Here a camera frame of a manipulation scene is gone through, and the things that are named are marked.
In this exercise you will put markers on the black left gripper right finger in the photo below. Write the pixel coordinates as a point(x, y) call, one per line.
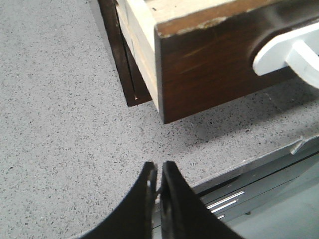
point(183, 215)

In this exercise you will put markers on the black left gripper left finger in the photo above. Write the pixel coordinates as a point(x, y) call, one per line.
point(133, 217)

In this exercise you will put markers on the dark wooden drawer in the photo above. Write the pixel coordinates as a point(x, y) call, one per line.
point(197, 54)

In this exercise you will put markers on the dark wooden drawer cabinet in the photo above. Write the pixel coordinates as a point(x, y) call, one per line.
point(133, 86)

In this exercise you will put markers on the black appliance under counter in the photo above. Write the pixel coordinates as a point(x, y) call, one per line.
point(276, 197)

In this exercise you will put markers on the white drawer knob handle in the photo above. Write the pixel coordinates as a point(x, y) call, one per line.
point(298, 49)

